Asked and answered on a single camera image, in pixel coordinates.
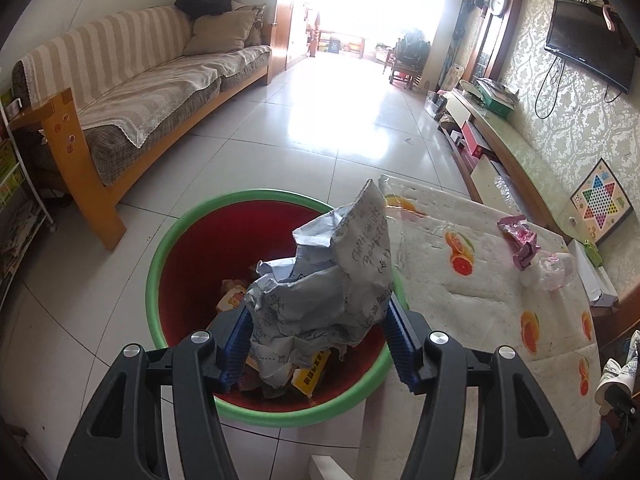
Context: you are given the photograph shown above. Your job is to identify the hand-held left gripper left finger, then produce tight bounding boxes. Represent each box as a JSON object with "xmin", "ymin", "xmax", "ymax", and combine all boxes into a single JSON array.
[{"xmin": 57, "ymin": 305, "xmax": 252, "ymax": 480}]

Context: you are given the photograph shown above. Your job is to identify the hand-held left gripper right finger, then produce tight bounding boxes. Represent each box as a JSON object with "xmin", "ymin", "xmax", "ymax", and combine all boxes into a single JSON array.
[{"xmin": 382, "ymin": 292, "xmax": 583, "ymax": 480}]

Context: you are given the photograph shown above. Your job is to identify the yellow juice box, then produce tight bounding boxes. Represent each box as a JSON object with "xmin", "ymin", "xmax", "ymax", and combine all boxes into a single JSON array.
[{"xmin": 290, "ymin": 350, "xmax": 334, "ymax": 402}]

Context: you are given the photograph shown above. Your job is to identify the green and red waste bin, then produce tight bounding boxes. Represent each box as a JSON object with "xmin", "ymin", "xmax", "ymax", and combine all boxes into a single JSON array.
[{"xmin": 146, "ymin": 189, "xmax": 401, "ymax": 428}]

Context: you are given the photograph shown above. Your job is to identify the grey paper bag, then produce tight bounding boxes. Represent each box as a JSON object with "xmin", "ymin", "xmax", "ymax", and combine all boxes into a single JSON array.
[{"xmin": 243, "ymin": 178, "xmax": 394, "ymax": 391}]

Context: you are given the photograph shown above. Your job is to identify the orange printed snack box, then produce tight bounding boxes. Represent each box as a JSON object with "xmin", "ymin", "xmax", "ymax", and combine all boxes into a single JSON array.
[{"xmin": 216, "ymin": 280, "xmax": 249, "ymax": 315}]

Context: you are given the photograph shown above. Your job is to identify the orange print plastic tablecloth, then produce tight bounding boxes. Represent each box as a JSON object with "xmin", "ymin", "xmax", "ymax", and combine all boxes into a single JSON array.
[{"xmin": 365, "ymin": 175, "xmax": 609, "ymax": 480}]

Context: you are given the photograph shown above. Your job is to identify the white table leg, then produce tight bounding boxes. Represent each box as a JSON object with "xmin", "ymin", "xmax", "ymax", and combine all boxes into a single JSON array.
[{"xmin": 309, "ymin": 454, "xmax": 352, "ymax": 480}]

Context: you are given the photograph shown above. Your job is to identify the pink plastic wrapper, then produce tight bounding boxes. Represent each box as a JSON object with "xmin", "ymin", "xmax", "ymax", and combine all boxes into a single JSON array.
[{"xmin": 496, "ymin": 214, "xmax": 541, "ymax": 272}]

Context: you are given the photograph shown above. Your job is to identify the clear crumpled plastic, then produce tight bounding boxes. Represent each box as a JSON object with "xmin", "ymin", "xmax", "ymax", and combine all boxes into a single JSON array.
[{"xmin": 520, "ymin": 252, "xmax": 576, "ymax": 294}]

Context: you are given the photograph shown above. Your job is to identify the long white box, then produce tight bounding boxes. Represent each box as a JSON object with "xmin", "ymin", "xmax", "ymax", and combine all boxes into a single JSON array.
[{"xmin": 572, "ymin": 240, "xmax": 619, "ymax": 309}]

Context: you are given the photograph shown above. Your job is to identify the silver foil wrapper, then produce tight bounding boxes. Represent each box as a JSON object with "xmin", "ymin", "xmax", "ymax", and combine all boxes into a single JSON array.
[{"xmin": 595, "ymin": 330, "xmax": 640, "ymax": 416}]

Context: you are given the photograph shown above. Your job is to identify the long green top cabinet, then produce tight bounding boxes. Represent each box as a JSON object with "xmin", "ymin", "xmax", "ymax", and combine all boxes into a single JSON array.
[{"xmin": 440, "ymin": 87, "xmax": 601, "ymax": 247}]

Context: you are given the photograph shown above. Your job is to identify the star checkers board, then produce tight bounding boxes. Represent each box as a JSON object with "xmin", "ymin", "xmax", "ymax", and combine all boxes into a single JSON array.
[{"xmin": 570, "ymin": 157, "xmax": 632, "ymax": 246}]

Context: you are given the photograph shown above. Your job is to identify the rows of picture books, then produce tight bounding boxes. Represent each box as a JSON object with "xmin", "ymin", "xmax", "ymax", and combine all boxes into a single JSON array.
[{"xmin": 0, "ymin": 90, "xmax": 46, "ymax": 271}]

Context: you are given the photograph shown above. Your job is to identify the green flat box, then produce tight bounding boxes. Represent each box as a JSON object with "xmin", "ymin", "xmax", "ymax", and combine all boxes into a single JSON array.
[{"xmin": 475, "ymin": 77, "xmax": 519, "ymax": 119}]

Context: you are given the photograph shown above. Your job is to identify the wooden chair with dark clothes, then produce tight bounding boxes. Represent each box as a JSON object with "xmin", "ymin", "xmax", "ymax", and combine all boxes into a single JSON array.
[{"xmin": 385, "ymin": 37, "xmax": 431, "ymax": 92}]

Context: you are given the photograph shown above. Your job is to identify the striped beige sofa cover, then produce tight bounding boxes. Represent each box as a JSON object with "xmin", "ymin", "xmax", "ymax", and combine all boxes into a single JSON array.
[{"xmin": 17, "ymin": 5, "xmax": 271, "ymax": 149}]

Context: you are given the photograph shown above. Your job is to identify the beige square cushion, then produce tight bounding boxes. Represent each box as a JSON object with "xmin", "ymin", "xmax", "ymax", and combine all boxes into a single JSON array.
[{"xmin": 182, "ymin": 9, "xmax": 259, "ymax": 57}]

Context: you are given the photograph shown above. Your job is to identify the wooden wardrobe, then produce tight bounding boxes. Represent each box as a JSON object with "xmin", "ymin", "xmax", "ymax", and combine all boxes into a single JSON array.
[{"xmin": 272, "ymin": 2, "xmax": 294, "ymax": 71}]

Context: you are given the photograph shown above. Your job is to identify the patterned beige cushion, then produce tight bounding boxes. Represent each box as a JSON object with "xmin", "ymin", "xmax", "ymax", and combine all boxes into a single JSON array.
[{"xmin": 235, "ymin": 4, "xmax": 267, "ymax": 47}]

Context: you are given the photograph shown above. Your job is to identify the black flat television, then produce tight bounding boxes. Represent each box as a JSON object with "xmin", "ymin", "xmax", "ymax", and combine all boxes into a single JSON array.
[{"xmin": 545, "ymin": 0, "xmax": 639, "ymax": 94}]

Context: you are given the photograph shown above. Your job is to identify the white wire book rack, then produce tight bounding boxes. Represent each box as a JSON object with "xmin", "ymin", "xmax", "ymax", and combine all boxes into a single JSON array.
[{"xmin": 0, "ymin": 85, "xmax": 56, "ymax": 311}]

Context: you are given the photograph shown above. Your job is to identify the wooden frame sofa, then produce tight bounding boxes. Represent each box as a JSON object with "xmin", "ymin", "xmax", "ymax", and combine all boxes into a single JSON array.
[{"xmin": 11, "ymin": 2, "xmax": 274, "ymax": 254}]

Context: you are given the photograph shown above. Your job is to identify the black television cable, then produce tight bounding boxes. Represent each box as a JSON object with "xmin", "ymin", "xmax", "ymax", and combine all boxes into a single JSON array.
[{"xmin": 534, "ymin": 57, "xmax": 564, "ymax": 121}]

